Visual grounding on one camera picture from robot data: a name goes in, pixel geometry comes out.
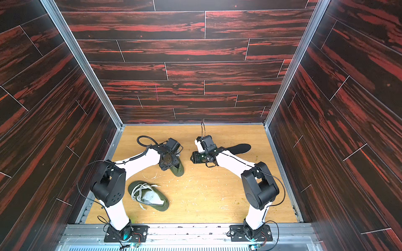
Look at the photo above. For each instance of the aluminium front rail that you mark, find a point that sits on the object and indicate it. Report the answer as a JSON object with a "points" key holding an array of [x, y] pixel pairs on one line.
{"points": [[192, 237]]}

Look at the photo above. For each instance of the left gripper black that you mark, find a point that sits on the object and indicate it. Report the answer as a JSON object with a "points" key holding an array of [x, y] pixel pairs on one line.
{"points": [[176, 158]]}

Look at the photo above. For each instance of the black insole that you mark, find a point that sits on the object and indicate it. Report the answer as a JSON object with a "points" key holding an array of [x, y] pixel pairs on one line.
{"points": [[239, 149]]}

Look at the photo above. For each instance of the green shoe white laces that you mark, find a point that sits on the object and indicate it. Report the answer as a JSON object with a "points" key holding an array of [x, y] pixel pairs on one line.
{"points": [[148, 195], [177, 170]]}

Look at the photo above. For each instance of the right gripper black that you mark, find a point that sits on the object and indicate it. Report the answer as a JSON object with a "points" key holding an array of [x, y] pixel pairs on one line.
{"points": [[199, 157]]}

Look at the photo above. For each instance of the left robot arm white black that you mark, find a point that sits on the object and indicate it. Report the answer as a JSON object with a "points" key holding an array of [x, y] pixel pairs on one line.
{"points": [[109, 182]]}

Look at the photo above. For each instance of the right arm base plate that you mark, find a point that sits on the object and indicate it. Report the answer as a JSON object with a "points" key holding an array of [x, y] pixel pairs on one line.
{"points": [[243, 233]]}

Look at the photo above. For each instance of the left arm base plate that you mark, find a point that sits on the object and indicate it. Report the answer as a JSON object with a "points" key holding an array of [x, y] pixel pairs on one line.
{"points": [[129, 234]]}

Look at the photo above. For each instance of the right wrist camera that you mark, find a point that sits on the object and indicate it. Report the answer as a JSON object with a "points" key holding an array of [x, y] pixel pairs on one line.
{"points": [[200, 148]]}

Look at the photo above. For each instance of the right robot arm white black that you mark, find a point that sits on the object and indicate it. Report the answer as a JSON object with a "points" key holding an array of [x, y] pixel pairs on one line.
{"points": [[259, 185]]}

